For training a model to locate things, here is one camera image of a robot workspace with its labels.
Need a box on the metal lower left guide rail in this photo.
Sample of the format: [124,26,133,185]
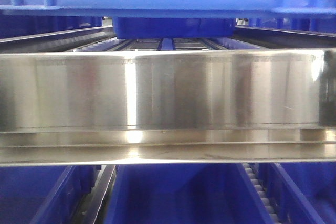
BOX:
[71,165,116,223]

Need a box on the dark blue rear bin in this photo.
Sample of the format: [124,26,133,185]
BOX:
[112,17,236,39]

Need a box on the dark blue lower right bin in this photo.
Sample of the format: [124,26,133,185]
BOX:
[256,162,335,223]

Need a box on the dark blue upper left bin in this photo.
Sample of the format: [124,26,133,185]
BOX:
[1,15,102,39]

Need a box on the dark blue upper right bin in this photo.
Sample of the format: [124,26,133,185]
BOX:
[248,18,335,34]

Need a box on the white roller conveyor track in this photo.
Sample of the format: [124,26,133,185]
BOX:
[242,163,279,223]

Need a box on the dark blue lower middle bin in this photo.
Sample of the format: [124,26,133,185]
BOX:
[104,163,272,223]

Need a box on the stainless steel shelf front rail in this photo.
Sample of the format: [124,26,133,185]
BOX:
[1,48,335,166]

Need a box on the dark blue bin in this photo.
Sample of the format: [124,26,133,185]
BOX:
[1,165,101,223]
[112,17,236,39]
[104,163,272,223]
[256,162,335,223]
[1,15,102,39]
[248,18,335,34]

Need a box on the dark blue lower left bin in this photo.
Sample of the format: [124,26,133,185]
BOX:
[1,165,101,223]

